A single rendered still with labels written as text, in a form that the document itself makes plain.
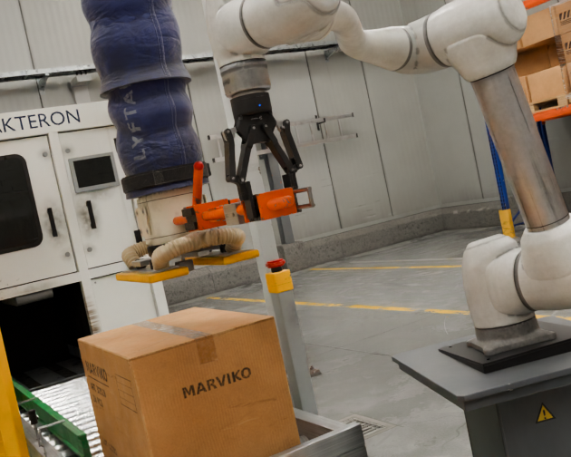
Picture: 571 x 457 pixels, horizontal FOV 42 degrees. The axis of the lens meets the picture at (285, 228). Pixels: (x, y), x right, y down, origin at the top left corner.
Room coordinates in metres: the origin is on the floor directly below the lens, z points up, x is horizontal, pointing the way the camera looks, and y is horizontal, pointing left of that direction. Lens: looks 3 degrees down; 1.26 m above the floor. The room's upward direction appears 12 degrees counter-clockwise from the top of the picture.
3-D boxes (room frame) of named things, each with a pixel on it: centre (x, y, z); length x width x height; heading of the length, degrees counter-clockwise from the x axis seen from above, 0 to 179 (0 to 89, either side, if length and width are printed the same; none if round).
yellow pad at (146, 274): (1.92, 0.37, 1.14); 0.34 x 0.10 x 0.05; 26
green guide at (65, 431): (3.04, 1.19, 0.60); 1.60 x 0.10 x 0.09; 29
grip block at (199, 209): (1.73, 0.17, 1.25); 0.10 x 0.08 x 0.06; 116
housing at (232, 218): (1.54, 0.08, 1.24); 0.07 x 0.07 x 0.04; 26
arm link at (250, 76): (1.43, 0.02, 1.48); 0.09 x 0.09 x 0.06
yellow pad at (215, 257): (2.00, 0.19, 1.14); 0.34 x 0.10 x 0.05; 26
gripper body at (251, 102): (1.43, 0.02, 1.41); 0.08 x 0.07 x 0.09; 115
